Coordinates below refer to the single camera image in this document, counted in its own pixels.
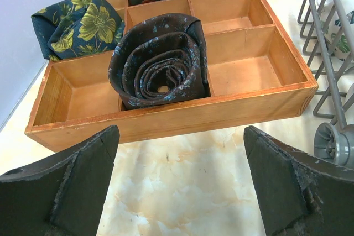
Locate teal yellow-flower folded tie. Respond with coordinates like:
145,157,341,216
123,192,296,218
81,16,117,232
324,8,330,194
31,0,124,61

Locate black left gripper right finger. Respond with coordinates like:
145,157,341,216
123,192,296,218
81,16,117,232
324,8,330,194
243,126,353,235

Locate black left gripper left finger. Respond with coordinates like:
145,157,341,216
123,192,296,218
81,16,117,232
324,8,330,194
1,125,119,235

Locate wooden compartment tray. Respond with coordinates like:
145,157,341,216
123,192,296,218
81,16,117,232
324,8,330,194
25,0,318,151

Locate grey wire dish rack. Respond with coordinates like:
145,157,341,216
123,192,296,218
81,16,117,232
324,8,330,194
297,0,353,169

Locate brown floral rolled tie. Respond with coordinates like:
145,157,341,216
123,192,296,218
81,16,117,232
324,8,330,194
108,13,208,109

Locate green leaf pattern bowl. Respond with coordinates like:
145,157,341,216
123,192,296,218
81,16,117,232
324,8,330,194
317,0,354,62

